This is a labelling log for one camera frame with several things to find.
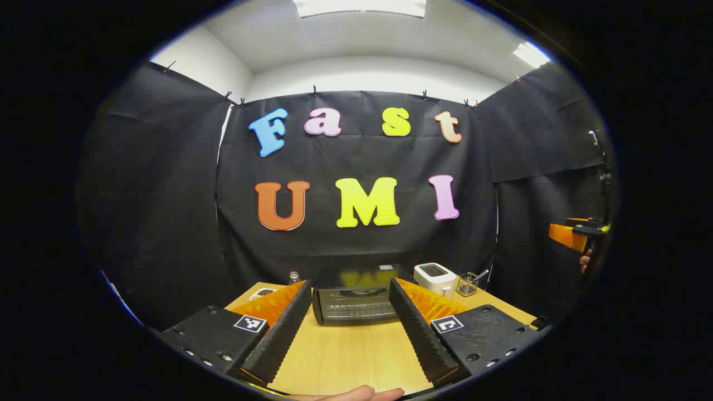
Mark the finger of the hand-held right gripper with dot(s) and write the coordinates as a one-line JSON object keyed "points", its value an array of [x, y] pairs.
{"points": [[568, 234]]}

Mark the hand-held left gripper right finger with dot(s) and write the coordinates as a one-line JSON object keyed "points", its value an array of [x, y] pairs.
{"points": [[420, 334]]}

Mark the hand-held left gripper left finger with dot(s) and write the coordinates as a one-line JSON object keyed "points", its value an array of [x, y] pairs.
{"points": [[284, 334]]}

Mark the black electric oven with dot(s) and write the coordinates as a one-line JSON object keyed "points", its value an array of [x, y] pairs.
{"points": [[356, 301]]}

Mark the clear plastic bottle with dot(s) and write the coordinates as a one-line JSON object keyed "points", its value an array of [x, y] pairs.
{"points": [[294, 277]]}

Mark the white toaster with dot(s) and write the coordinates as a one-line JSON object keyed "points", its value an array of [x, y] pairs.
{"points": [[434, 275]]}

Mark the small white spoon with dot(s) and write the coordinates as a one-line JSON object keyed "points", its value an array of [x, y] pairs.
{"points": [[482, 274]]}

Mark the ceiling light panel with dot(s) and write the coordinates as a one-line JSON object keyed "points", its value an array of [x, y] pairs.
{"points": [[362, 6], [531, 54]]}

